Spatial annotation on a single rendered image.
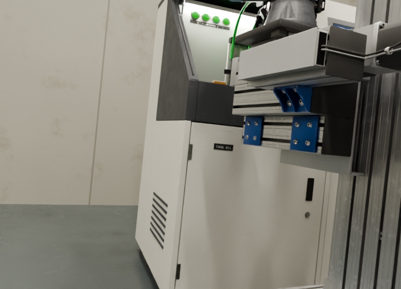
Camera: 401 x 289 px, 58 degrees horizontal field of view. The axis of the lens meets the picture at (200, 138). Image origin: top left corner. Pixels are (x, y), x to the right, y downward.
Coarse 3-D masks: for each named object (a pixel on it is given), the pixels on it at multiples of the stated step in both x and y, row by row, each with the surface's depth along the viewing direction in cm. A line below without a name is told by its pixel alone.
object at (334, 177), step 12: (324, 12) 199; (336, 12) 201; (348, 12) 205; (324, 24) 197; (336, 180) 165; (336, 192) 165; (324, 240) 164; (324, 252) 164; (324, 264) 164; (324, 276) 165
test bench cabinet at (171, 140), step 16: (160, 128) 183; (176, 128) 153; (160, 144) 180; (176, 144) 151; (160, 160) 177; (176, 160) 148; (160, 176) 173; (176, 176) 146; (160, 192) 170; (176, 192) 144; (160, 208) 167; (176, 208) 142; (160, 224) 164; (176, 224) 142; (320, 224) 163; (144, 240) 194; (160, 240) 162; (176, 240) 142; (320, 240) 163; (144, 256) 191; (160, 256) 159; (176, 256) 142; (320, 256) 164; (160, 272) 156; (160, 288) 154
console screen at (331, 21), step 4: (328, 20) 198; (332, 20) 199; (336, 20) 200; (340, 20) 201; (328, 24) 197; (332, 24) 198; (336, 24) 199; (340, 24) 200; (344, 24) 201; (348, 24) 202; (352, 24) 203; (344, 28) 201; (348, 28) 202; (352, 28) 203
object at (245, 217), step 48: (192, 144) 142; (240, 144) 149; (192, 192) 143; (240, 192) 150; (288, 192) 157; (192, 240) 144; (240, 240) 151; (288, 240) 158; (192, 288) 145; (240, 288) 152
